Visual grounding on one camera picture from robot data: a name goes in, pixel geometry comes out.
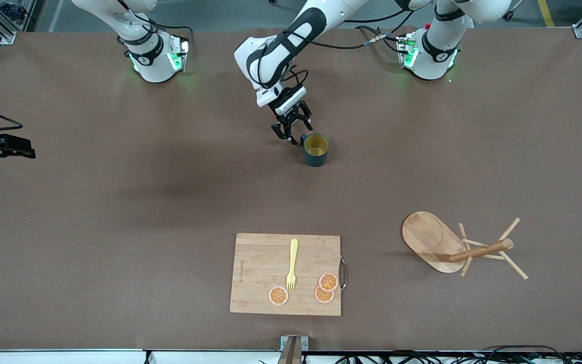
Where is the dark green cup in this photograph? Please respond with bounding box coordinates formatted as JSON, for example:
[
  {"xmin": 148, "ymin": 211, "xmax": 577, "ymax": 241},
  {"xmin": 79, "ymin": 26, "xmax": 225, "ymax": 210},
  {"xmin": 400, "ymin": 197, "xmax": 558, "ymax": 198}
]
[{"xmin": 300, "ymin": 133, "xmax": 333, "ymax": 167}]

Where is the wooden mug tree rack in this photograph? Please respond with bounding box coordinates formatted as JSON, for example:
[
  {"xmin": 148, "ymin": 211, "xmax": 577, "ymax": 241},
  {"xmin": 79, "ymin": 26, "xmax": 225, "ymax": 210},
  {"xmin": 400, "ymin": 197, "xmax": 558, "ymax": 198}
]
[{"xmin": 401, "ymin": 211, "xmax": 529, "ymax": 280}]

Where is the yellow plastic fork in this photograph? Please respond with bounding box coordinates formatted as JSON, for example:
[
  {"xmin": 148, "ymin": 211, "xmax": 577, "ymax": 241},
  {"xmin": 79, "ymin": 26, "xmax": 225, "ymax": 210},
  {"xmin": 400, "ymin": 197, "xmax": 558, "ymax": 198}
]
[{"xmin": 286, "ymin": 239, "xmax": 299, "ymax": 293}]

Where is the bamboo cutting board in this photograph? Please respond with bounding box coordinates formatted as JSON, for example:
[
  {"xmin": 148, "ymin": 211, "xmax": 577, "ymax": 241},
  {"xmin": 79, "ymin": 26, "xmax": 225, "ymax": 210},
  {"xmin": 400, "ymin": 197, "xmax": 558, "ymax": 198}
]
[{"xmin": 229, "ymin": 233, "xmax": 348, "ymax": 317}]

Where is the single black castor leg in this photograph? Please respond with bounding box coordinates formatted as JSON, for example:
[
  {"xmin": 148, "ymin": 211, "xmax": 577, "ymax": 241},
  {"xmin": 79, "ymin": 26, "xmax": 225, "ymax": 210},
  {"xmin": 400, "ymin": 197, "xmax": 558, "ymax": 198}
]
[{"xmin": 503, "ymin": 0, "xmax": 525, "ymax": 21}]

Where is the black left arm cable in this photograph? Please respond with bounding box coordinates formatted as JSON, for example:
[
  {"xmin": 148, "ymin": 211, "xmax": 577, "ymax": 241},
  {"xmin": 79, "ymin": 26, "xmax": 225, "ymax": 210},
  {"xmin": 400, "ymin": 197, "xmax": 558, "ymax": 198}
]
[{"xmin": 281, "ymin": 10, "xmax": 409, "ymax": 89}]

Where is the aluminium frame with blue parts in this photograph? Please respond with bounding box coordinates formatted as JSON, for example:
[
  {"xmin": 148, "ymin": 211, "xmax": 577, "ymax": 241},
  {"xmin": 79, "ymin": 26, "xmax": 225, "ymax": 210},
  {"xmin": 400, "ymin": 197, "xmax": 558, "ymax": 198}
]
[{"xmin": 0, "ymin": 0, "xmax": 37, "ymax": 46}]

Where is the black base cable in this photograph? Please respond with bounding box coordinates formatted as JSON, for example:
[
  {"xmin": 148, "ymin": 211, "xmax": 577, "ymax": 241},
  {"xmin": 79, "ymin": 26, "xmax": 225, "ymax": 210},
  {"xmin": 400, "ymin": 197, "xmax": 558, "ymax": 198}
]
[{"xmin": 355, "ymin": 25, "xmax": 409, "ymax": 54}]

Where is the metal table bracket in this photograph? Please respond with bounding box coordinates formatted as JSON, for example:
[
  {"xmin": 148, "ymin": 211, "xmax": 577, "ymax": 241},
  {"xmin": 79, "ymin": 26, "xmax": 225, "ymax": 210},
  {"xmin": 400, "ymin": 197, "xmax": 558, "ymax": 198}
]
[{"xmin": 280, "ymin": 335, "xmax": 309, "ymax": 364}]

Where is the black cable bundle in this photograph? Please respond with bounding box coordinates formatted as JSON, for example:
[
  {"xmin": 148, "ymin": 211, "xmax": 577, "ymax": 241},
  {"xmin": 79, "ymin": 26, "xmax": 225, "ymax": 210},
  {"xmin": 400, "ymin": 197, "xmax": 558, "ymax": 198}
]
[{"xmin": 336, "ymin": 345, "xmax": 582, "ymax": 364}]

